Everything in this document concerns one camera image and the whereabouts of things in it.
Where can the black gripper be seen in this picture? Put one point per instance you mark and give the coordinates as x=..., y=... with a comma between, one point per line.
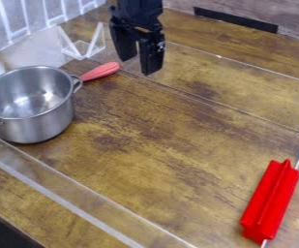
x=134, y=23

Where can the silver metal pot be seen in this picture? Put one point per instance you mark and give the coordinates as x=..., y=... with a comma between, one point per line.
x=36, y=106

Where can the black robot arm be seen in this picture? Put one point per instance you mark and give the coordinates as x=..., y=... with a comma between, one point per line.
x=135, y=30

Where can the clear acrylic triangle stand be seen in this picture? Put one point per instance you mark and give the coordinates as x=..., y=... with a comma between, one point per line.
x=79, y=49

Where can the red plastic bracket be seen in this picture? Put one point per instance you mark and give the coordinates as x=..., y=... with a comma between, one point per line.
x=264, y=211

